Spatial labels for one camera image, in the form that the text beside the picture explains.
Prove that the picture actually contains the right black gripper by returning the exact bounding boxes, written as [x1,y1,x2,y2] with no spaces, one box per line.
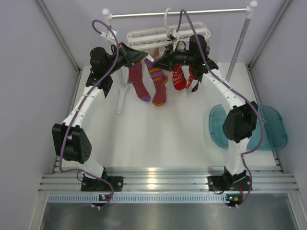
[153,44,195,73]

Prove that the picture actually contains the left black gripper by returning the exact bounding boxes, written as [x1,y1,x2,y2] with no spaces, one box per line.
[104,42,147,75]

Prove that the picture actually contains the white plastic clip hanger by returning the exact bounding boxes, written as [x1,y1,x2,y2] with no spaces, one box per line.
[126,7,212,63]

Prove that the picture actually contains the orange purple sock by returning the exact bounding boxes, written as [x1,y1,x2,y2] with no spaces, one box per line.
[127,61,151,102]
[144,59,168,107]

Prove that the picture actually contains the pink sock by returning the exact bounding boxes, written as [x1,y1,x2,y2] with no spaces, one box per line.
[147,46,166,59]

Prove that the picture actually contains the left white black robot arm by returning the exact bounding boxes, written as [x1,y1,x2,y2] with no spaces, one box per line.
[52,43,148,192]

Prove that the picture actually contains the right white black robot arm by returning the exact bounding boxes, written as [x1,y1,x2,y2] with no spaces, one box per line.
[153,34,261,192]

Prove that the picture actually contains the red sock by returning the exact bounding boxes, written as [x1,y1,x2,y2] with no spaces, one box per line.
[172,65,194,91]

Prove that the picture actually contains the brown striped sock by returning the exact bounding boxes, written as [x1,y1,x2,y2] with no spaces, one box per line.
[191,45,212,93]

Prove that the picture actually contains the white metal drying rack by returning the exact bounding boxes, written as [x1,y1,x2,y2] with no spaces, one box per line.
[100,0,259,114]

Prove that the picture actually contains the teal plastic basket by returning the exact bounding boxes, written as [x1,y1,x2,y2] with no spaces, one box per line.
[209,104,288,151]

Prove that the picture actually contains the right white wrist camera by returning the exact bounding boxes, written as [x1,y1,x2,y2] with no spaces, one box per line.
[166,29,182,46]

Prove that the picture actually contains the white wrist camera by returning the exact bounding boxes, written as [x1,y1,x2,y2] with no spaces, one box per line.
[166,29,182,46]
[100,29,117,45]

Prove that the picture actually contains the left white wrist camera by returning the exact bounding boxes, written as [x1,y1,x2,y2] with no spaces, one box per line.
[100,29,117,45]

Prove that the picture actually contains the aluminium mounting rail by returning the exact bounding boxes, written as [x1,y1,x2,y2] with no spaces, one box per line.
[38,166,299,193]

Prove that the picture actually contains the perforated cable duct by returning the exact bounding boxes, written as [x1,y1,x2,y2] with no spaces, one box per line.
[47,193,243,204]

